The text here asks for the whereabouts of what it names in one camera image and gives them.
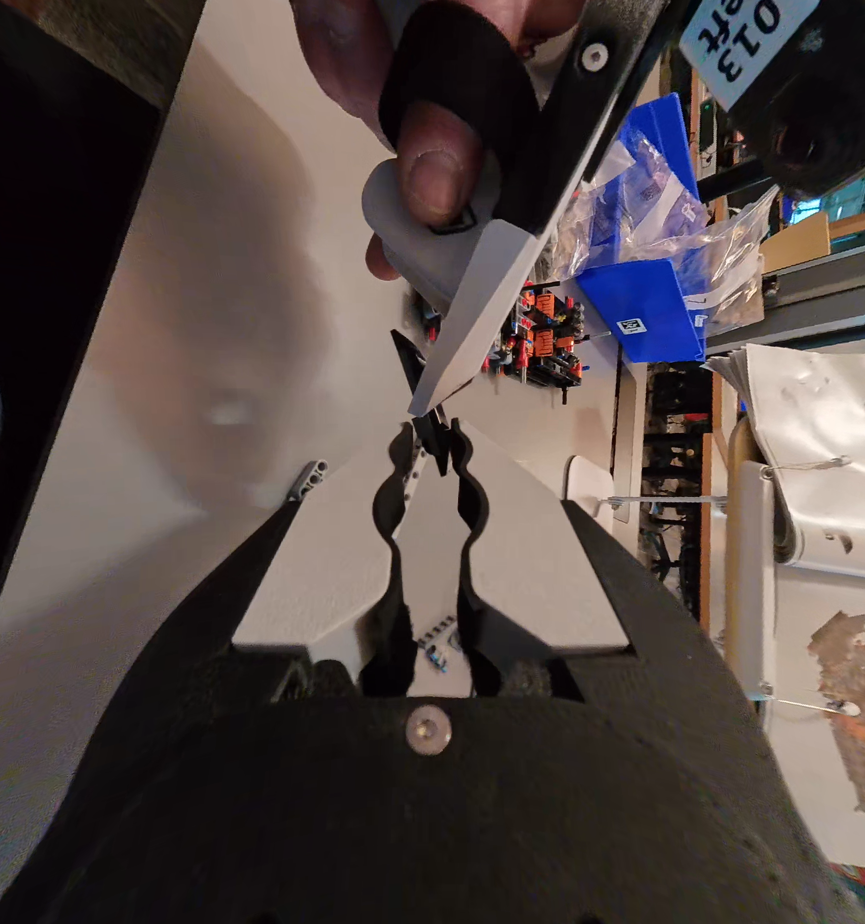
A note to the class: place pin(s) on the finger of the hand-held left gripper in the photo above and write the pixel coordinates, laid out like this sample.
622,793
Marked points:
476,317
406,354

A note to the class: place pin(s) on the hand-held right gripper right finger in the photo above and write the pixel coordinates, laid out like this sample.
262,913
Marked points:
548,570

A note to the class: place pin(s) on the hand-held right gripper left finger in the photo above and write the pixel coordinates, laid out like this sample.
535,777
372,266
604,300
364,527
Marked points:
317,570

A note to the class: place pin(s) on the black lego piece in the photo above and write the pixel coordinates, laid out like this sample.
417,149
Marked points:
432,440

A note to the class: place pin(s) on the orange black lego model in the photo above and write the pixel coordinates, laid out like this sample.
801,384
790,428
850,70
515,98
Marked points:
544,339

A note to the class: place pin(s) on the dark grey lego beam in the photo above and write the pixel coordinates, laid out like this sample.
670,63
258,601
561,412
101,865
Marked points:
308,480

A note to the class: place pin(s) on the light grey lego beam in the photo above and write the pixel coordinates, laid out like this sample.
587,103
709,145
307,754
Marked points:
416,473

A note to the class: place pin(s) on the pile of small lego parts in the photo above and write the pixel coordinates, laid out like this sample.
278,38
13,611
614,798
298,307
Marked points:
440,653

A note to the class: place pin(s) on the lego instruction booklet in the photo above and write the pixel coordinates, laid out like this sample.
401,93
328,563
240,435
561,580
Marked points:
822,447

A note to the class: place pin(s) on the person's left hand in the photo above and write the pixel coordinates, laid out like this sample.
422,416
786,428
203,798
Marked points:
440,173

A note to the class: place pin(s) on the blue plastic bin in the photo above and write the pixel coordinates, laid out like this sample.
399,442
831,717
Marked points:
642,303

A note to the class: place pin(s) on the clear plastic bags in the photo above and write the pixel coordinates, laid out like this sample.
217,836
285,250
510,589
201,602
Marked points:
642,195

